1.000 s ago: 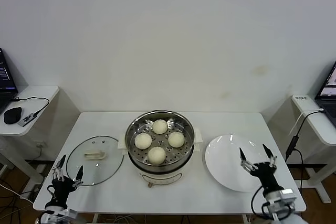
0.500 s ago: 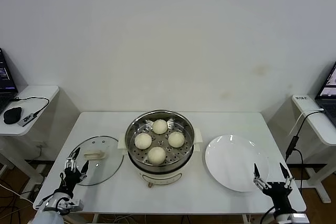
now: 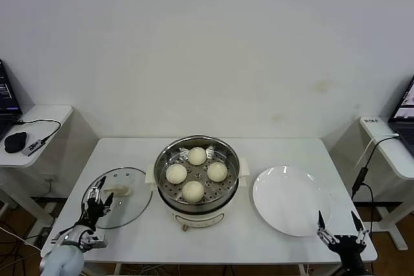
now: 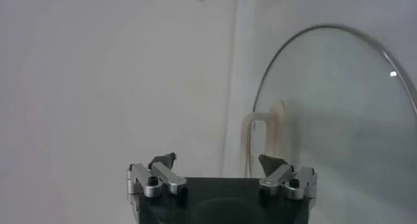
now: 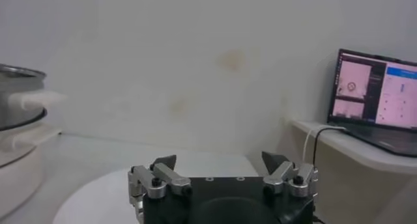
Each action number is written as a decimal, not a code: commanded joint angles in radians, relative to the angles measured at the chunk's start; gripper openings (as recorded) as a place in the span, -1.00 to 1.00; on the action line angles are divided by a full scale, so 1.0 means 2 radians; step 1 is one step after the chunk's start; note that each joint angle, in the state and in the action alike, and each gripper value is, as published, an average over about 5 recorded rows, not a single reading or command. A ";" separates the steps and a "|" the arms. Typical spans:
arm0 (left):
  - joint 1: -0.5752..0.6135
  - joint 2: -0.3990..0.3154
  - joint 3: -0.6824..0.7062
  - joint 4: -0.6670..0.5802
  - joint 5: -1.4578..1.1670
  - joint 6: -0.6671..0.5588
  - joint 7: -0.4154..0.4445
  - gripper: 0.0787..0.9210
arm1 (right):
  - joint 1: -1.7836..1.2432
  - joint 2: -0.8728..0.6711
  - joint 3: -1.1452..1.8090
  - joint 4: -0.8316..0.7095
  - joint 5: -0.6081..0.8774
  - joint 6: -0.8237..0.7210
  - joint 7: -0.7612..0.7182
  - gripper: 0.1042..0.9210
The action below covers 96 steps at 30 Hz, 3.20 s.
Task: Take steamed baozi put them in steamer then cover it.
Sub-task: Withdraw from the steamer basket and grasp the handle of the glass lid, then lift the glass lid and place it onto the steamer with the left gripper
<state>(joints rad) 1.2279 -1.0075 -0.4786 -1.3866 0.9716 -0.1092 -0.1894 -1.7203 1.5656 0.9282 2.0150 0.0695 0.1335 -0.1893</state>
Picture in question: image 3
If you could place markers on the white side table with label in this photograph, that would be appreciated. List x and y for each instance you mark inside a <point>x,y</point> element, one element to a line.
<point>388,156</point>

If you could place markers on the grey usb hub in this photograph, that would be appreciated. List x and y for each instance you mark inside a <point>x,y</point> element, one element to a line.
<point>32,146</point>

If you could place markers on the black computer mouse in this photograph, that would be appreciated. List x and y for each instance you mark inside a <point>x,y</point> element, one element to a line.
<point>14,142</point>

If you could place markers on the grey floor power strip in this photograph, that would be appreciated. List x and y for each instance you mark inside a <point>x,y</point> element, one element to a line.
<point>37,238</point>

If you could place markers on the white paper label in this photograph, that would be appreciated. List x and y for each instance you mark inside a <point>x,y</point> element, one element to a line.
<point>371,120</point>

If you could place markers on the cream electric cooker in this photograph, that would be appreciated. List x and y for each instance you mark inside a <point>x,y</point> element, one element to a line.
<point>197,216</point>

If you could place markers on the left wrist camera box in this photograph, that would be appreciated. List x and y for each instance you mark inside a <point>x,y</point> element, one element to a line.
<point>97,243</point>

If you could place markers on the white steamed baozi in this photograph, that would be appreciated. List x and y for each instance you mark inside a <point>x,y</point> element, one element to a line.
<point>176,173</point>
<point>193,192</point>
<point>216,172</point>
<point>197,155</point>

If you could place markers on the white side table with mouse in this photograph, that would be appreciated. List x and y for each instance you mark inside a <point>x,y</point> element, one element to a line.
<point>48,117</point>

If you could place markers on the black laptop beside mouse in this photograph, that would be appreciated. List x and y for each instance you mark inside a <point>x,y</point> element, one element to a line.
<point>6,95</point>

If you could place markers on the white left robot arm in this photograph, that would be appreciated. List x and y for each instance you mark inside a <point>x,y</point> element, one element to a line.
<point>61,260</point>

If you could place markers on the stainless steel steamer basket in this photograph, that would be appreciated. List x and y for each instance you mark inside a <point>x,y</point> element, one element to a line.
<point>161,163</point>

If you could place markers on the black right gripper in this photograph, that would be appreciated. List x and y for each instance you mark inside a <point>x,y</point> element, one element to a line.
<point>348,248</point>

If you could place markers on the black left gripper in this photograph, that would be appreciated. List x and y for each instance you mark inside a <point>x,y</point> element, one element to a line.
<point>92,212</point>

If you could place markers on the white round plate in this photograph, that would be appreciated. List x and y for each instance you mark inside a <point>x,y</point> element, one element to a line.
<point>291,198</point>

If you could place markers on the round glass lid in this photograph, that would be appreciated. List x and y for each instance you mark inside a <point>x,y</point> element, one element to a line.
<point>136,198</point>

